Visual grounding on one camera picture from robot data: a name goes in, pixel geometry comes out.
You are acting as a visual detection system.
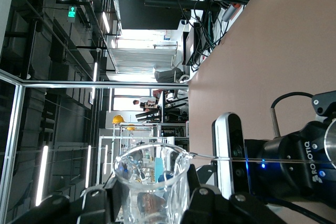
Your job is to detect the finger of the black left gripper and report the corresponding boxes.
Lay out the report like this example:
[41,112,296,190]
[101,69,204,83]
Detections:
[311,90,336,124]

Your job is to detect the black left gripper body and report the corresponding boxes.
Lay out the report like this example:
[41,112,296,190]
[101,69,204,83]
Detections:
[244,120,336,201]

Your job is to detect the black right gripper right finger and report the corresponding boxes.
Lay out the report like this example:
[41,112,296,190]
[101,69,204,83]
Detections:
[181,163,288,224]

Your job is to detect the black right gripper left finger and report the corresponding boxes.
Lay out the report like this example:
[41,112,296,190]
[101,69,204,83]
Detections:
[7,174,119,224]

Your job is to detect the clear glass cup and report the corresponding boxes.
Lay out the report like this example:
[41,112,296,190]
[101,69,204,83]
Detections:
[112,142,194,224]

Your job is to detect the ceiling light strip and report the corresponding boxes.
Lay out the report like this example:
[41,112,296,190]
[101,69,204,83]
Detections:
[101,11,111,34]
[85,144,92,188]
[35,145,49,207]

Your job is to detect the person in white shirt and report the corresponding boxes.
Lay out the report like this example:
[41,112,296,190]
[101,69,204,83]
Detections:
[132,97,158,112]

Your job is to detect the grey office chair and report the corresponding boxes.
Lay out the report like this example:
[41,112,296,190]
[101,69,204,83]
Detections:
[154,68,184,83]

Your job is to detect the green exit sign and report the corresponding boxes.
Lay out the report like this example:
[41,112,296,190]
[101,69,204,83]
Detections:
[67,5,77,23]

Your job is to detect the black Huawei monitor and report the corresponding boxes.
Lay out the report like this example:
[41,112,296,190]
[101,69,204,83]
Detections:
[114,0,194,30]

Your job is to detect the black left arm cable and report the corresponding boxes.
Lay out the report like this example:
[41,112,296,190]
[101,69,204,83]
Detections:
[262,91,336,224]

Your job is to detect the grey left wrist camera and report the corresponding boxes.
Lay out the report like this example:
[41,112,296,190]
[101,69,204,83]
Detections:
[211,112,249,200]

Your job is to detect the aluminium cell frame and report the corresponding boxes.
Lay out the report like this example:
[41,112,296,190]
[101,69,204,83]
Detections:
[0,69,190,224]

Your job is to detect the tangled black cables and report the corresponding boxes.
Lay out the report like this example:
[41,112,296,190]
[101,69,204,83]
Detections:
[181,0,263,72]

